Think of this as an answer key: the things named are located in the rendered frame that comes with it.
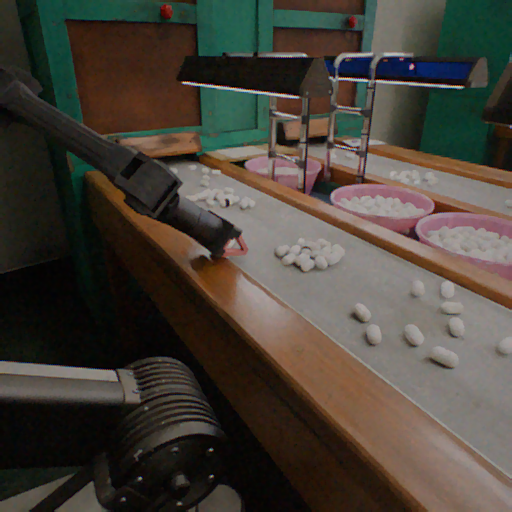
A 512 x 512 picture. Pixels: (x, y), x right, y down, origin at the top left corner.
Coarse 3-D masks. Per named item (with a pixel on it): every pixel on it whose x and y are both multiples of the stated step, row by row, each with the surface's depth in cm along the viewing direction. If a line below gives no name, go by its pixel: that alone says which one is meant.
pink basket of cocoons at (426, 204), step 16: (336, 192) 113; (352, 192) 118; (368, 192) 119; (384, 192) 118; (400, 192) 116; (416, 192) 112; (416, 208) 111; (432, 208) 100; (384, 224) 97; (400, 224) 97; (416, 224) 99
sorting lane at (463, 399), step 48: (192, 192) 121; (240, 192) 121; (288, 240) 90; (336, 240) 90; (288, 288) 72; (336, 288) 72; (384, 288) 72; (432, 288) 72; (336, 336) 60; (384, 336) 60; (432, 336) 59; (480, 336) 59; (432, 384) 51; (480, 384) 51; (480, 432) 44
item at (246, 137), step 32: (256, 128) 165; (352, 128) 192; (64, 160) 140; (160, 160) 158; (192, 160) 162; (64, 192) 172; (64, 224) 189; (96, 256) 151; (96, 288) 156; (96, 320) 173; (160, 320) 178
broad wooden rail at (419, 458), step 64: (128, 256) 106; (192, 256) 78; (192, 320) 74; (256, 320) 59; (256, 384) 57; (320, 384) 48; (384, 384) 48; (320, 448) 46; (384, 448) 40; (448, 448) 40
